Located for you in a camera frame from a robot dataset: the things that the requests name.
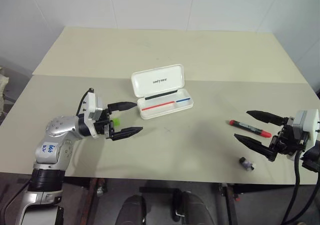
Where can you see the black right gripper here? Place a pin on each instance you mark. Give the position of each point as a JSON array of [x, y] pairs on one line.
[[287, 142]]

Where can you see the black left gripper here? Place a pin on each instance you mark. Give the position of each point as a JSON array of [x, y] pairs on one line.
[[103, 128]]

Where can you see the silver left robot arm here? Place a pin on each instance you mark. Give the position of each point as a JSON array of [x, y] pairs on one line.
[[53, 145]]

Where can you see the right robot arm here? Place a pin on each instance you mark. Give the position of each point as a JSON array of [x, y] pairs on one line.
[[312, 157]]

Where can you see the white hinged pencil case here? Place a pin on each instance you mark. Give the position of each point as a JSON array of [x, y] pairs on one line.
[[160, 85]]

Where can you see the small green eraser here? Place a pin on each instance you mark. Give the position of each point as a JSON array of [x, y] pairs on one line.
[[117, 121]]

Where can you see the red and black marker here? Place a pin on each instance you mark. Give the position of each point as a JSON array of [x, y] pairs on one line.
[[247, 127]]

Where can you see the red pen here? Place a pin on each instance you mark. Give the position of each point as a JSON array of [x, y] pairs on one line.
[[157, 106]]

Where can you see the black pen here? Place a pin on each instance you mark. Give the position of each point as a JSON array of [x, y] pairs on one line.
[[160, 95]]

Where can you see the short blue pen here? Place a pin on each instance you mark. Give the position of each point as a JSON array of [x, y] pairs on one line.
[[182, 100]]

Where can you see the dark rounded shape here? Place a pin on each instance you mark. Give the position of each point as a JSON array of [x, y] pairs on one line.
[[193, 208], [132, 210]]

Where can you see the beige bag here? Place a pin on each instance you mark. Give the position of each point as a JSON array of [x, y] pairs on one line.
[[3, 81]]

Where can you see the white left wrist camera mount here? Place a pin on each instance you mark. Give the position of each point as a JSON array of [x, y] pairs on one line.
[[91, 105]]

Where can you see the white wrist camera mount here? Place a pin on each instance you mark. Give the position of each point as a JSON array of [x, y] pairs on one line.
[[308, 122], [91, 105]]

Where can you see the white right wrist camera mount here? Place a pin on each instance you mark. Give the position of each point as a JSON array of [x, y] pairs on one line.
[[308, 122]]

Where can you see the black metal table frame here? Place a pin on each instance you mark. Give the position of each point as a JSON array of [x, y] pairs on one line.
[[226, 200]]

